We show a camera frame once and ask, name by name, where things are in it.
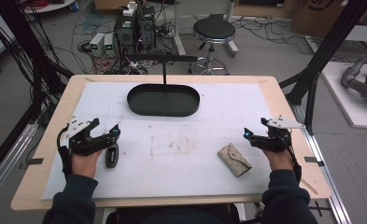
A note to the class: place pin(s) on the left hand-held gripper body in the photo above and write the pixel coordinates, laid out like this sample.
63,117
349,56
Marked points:
81,141

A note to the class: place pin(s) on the white floor board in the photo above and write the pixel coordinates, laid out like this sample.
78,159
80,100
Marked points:
355,115

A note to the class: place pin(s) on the aluminium rail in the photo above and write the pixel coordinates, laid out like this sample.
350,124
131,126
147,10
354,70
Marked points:
7,165
327,174

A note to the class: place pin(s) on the black round stool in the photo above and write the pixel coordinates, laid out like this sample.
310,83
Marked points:
214,29

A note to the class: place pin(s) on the grey power supply unit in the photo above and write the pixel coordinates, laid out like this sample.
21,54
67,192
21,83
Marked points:
109,44
96,43

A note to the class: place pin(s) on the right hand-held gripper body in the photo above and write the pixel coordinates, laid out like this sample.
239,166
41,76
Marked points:
276,137

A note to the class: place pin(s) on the beige key pouch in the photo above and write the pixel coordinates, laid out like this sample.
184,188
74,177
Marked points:
234,160

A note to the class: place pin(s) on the brown cardboard box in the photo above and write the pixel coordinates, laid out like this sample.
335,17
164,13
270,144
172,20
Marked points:
321,17

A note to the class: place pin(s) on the person's left hand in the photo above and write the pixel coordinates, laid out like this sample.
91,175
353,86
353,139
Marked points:
84,164

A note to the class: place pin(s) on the white power strip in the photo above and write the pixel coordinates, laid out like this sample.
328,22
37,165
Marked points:
130,8

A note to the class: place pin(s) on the black computer tower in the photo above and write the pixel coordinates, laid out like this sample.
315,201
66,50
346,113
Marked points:
134,31

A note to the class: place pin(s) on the person's right hand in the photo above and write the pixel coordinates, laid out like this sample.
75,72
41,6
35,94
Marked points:
277,159

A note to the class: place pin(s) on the black car key fob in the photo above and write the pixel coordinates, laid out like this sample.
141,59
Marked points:
112,155

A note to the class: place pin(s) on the white table mat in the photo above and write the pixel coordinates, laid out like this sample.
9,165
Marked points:
172,161

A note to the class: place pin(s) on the black metal frame post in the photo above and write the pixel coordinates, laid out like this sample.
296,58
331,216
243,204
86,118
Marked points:
31,53
324,53

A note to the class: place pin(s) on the black oval tray with hanger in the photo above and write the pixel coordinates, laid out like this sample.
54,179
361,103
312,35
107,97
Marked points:
163,101

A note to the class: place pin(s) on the person's legs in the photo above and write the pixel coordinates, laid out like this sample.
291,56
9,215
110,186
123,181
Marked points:
178,216

